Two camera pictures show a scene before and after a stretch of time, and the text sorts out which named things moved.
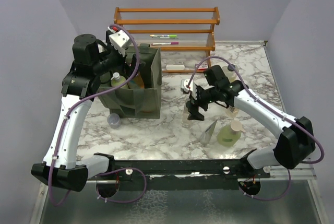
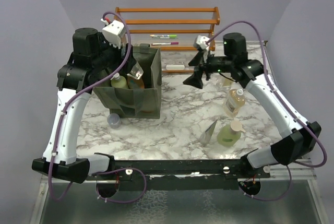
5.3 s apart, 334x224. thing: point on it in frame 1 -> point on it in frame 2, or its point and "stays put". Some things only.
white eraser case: [175, 67] stays put
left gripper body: [110, 59] stays put
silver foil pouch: [205, 137] stays put
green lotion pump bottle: [117, 80] stays put
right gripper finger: [193, 108] -> [195, 80]
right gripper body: [205, 97] -> [216, 64]
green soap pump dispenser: [229, 135] stays put
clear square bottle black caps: [193, 109] -> [136, 71]
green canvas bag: [145, 103] stays put
